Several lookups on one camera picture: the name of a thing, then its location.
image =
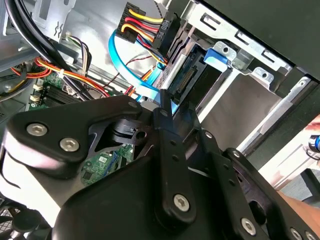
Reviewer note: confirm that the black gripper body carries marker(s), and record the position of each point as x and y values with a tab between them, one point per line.
120	207

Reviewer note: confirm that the person hand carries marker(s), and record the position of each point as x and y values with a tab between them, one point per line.
315	125

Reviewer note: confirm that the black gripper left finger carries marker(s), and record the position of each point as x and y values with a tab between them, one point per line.
55	125

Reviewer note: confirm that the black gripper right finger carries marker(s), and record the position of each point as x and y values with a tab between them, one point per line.
225	160

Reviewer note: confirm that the hard disk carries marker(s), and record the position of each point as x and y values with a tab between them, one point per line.
200	72

